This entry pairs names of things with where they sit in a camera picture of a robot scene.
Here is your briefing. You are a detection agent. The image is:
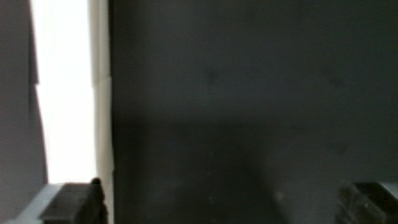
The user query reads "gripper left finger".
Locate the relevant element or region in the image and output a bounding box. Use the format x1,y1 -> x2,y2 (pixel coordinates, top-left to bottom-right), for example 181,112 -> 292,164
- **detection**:
15,177 -> 109,224

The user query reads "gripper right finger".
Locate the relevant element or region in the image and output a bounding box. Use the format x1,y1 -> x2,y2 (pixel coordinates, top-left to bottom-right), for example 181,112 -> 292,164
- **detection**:
335,182 -> 398,224

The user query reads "white front fence rail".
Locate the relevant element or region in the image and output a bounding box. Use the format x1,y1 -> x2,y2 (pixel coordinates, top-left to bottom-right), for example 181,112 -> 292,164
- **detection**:
29,0 -> 115,186

